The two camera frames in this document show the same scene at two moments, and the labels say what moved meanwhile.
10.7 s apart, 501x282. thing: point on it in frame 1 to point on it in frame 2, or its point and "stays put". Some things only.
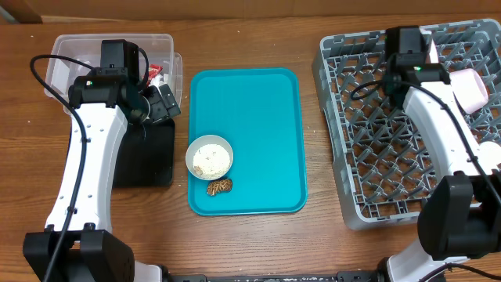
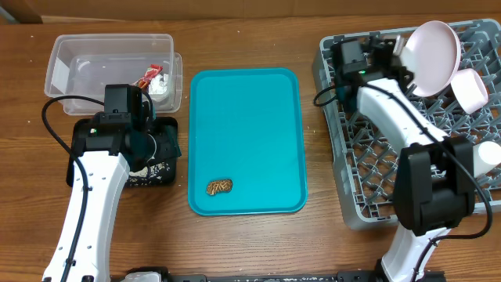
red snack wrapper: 153,70 stays put
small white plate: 469,88 stays put
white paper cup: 488,154 stays put
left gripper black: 163,110 to 170,146
